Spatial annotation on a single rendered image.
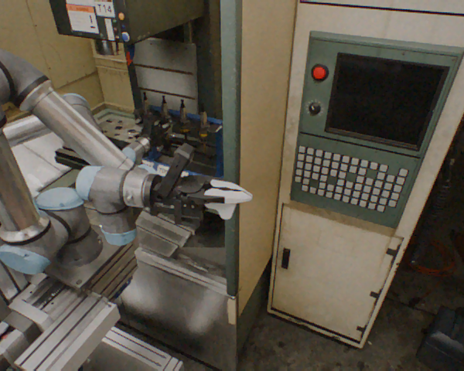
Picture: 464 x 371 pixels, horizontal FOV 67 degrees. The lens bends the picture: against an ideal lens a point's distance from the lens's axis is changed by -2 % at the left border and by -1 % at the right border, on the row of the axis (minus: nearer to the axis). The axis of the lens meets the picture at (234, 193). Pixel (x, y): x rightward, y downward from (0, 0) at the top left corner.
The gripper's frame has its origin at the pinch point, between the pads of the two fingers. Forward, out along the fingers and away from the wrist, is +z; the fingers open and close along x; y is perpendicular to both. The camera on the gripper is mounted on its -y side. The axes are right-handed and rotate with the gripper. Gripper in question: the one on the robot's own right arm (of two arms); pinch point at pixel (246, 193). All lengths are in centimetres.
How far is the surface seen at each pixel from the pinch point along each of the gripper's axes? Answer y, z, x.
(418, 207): 35, 58, -66
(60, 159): 58, -130, -111
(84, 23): -20, -91, -98
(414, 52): -20, 40, -59
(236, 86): -13.3, -8.1, -29.5
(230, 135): 0.6, -9.5, -31.4
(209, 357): 135, -23, -54
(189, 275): 72, -29, -48
